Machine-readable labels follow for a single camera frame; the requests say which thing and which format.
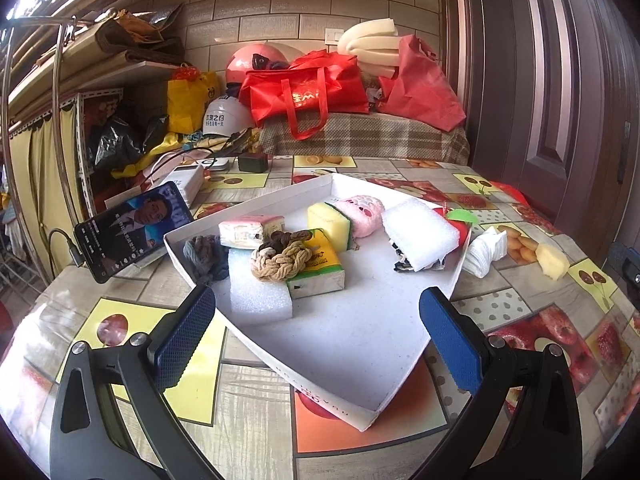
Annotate yellow tissue packet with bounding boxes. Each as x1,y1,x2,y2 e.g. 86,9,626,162
285,228,347,301

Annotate pale yellow sponge piece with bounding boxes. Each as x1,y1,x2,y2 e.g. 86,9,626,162
535,242,572,281

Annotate white helmet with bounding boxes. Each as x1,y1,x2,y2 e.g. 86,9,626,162
202,94,258,137

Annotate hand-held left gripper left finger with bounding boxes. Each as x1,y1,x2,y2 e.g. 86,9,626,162
49,284,217,480

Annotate red crumpled bag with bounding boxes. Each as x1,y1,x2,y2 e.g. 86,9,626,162
376,34,467,131

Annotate black smartphone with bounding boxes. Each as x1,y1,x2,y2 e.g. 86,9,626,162
74,181,195,285

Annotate pink tissue packet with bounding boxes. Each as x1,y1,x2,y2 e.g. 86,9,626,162
218,214,286,251

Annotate pink fluffy pouch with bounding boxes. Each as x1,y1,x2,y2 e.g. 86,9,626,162
336,195,386,238

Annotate black plastic bag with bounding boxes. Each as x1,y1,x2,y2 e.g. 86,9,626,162
92,115,168,171

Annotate yellow gift bag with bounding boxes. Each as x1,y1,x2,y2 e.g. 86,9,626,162
166,62,221,135

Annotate red plastic sheet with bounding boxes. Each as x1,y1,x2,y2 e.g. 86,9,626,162
492,182,531,206

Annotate white cardboard tray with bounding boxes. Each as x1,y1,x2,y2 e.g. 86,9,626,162
163,172,476,432

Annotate yellow cloth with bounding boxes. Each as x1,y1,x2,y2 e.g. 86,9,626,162
112,130,236,178

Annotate beige braided hair tie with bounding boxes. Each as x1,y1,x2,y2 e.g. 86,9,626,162
250,242,313,283

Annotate black charger block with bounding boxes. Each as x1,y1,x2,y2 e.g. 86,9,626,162
237,153,271,172

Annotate fruit printed tablecloth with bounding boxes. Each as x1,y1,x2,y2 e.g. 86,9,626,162
0,154,640,480

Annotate cow print cloth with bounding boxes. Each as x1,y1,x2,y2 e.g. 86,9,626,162
390,240,451,273

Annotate white foam block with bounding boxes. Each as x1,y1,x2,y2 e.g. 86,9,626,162
227,247,294,322

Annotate white shelf board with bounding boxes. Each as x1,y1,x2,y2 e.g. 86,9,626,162
10,60,183,111

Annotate white rectangular box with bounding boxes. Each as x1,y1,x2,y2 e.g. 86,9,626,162
105,164,206,211

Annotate yellow green scrub sponge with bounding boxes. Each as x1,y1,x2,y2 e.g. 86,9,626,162
306,201,353,253

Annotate brown patterned handbag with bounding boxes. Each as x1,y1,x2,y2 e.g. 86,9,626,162
95,2,186,63

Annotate red tote bag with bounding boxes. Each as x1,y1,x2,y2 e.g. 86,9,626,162
238,50,371,141

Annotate yellow curtain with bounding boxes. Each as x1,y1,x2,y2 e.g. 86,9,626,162
7,92,81,281

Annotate white foam sheet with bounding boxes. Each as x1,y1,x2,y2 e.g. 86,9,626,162
381,199,461,270

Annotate pink helmet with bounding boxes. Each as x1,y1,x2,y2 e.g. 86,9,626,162
225,43,301,86

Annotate dark brown braided hair tie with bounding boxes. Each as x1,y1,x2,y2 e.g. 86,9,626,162
263,229,312,251

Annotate plaid cloth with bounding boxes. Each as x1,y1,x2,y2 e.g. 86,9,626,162
259,110,471,165

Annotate white foam strips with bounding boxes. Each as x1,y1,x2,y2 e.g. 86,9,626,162
337,19,401,68

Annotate chrome tube rack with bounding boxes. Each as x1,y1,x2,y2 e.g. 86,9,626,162
0,15,108,271

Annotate white folded paper towel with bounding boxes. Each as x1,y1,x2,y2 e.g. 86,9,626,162
460,226,510,279

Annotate brown metal door leaf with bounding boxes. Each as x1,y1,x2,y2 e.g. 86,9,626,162
440,0,638,231

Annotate black charging cable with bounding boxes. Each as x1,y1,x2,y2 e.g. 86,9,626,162
47,228,88,266

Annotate grey purple hair tie bundle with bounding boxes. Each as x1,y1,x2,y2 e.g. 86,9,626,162
182,235,231,286

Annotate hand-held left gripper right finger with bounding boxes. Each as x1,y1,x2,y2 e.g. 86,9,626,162
419,286,587,480

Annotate red plush apple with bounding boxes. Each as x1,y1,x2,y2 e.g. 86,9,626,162
432,203,476,256

